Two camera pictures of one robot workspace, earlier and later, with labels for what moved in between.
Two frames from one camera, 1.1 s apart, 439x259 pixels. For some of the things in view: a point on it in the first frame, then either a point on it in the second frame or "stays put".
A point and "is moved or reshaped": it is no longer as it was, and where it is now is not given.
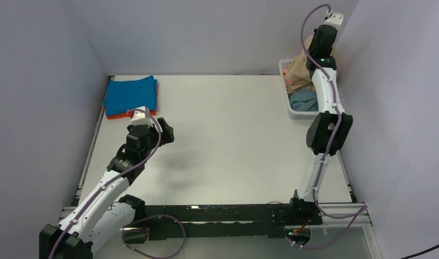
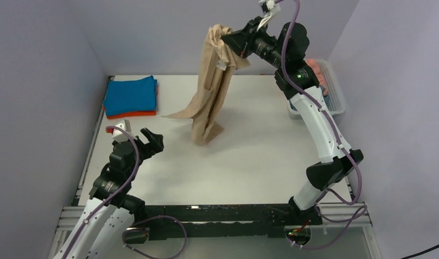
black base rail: x=222 y=221 stays put
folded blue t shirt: x=121 y=96 stays put
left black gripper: x=166 y=134 -> x=155 y=145
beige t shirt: x=300 y=73 is moved or reshaped
